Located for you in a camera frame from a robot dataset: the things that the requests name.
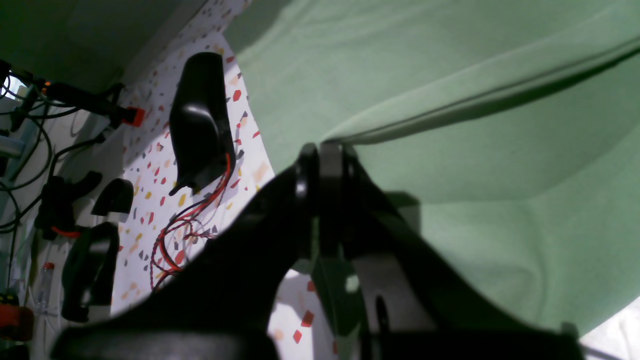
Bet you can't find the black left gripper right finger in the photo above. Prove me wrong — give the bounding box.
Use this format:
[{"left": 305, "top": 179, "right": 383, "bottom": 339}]
[{"left": 332, "top": 144, "right": 561, "bottom": 335}]

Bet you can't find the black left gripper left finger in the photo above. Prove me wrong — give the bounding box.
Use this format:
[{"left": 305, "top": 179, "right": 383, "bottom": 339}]
[{"left": 110, "top": 144, "right": 321, "bottom": 333}]

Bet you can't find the light green T-shirt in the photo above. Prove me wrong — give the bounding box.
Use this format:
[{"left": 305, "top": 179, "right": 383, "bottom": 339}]
[{"left": 224, "top": 0, "right": 639, "bottom": 333}]

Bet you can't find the black curved shell right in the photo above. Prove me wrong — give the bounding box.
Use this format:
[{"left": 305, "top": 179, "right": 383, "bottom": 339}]
[{"left": 169, "top": 52, "right": 236, "bottom": 196}]

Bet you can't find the red clamp tool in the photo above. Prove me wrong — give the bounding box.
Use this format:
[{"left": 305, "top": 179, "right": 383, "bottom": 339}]
[{"left": 2, "top": 79, "right": 146, "bottom": 132}]

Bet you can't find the red and black wire bundle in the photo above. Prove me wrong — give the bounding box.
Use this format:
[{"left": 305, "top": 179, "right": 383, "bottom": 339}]
[{"left": 149, "top": 152, "right": 236, "bottom": 293}]

